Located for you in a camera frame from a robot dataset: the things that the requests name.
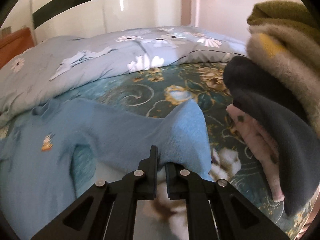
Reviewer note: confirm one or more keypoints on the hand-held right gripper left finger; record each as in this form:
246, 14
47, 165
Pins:
152, 175

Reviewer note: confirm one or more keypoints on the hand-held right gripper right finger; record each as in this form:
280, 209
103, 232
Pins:
172, 180

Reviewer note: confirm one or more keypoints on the blue sweater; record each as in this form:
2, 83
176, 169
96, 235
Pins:
112, 130

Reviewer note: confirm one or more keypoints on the dark grey fleece garment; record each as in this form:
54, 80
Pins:
287, 142

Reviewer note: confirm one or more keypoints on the black garment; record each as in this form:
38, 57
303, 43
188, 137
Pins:
250, 77

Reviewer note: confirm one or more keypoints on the grey-blue daisy print quilt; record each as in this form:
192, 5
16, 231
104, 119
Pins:
75, 62

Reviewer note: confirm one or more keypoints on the beige fuzzy garment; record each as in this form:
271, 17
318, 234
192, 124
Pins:
287, 62

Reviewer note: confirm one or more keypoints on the white wardrobe with black stripe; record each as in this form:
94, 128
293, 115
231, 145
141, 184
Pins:
87, 12

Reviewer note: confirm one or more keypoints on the pale pink door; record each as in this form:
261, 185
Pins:
186, 2

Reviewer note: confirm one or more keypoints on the orange wooden headboard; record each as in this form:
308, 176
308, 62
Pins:
17, 40

